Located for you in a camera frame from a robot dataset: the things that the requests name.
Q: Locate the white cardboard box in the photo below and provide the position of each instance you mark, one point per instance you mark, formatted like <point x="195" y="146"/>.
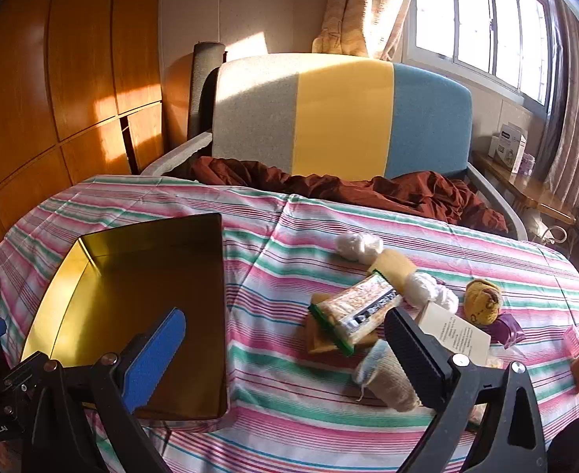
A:
<point x="508" y="150"/>

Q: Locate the white paper box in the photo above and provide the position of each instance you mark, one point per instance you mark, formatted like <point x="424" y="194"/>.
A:
<point x="459" y="332"/>

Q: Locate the brown blanket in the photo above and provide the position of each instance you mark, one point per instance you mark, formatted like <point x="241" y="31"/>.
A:
<point x="407" y="192"/>

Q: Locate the cracker packet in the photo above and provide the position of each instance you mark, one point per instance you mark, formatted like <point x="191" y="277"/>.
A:
<point x="353" y="305"/>

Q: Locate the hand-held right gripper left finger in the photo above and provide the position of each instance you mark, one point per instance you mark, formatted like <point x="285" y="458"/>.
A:
<point x="156" y="359"/>

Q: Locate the purple plastic wrapper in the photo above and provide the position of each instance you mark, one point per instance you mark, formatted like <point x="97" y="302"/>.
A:
<point x="508" y="330"/>

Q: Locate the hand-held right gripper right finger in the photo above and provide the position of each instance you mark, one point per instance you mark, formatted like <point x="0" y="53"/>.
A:
<point x="407" y="350"/>

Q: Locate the beige patterned curtain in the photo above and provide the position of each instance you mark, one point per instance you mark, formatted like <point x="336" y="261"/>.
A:
<point x="363" y="5"/>

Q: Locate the pink hair roller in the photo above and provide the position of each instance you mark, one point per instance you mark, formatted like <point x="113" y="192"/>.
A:
<point x="574" y="340"/>

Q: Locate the white plastic bag ball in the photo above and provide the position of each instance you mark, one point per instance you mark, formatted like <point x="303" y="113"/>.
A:
<point x="356" y="246"/>

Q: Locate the wooden bedside table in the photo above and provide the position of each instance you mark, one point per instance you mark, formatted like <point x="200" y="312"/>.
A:
<point x="530" y="192"/>

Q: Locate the wooden wardrobe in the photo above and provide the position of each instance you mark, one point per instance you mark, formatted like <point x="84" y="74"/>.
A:
<point x="72" y="59"/>

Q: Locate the window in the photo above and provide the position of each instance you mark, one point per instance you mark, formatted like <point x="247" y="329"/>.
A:
<point x="466" y="10"/>

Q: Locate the striped bedsheet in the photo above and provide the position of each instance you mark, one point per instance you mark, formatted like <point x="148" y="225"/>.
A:
<point x="279" y="266"/>

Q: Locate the grey yellow blue headboard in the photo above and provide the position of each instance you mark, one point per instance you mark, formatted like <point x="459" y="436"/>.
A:
<point x="338" y="113"/>

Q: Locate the purple packet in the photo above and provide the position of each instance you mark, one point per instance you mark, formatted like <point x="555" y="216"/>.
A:
<point x="527" y="163"/>

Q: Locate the cream sock with blue cuff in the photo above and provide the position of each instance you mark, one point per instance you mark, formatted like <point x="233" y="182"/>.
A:
<point x="388" y="379"/>

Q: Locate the white sock ball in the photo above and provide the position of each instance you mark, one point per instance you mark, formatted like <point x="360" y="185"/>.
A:
<point x="425" y="288"/>

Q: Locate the gold metal tin box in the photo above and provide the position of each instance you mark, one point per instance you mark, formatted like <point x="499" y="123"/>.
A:
<point x="122" y="266"/>

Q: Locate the pale striped curtain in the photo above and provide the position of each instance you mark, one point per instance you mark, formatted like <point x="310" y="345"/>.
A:
<point x="575" y="108"/>

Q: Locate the yellow sock ball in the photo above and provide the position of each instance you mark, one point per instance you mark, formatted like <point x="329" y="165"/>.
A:
<point x="481" y="300"/>

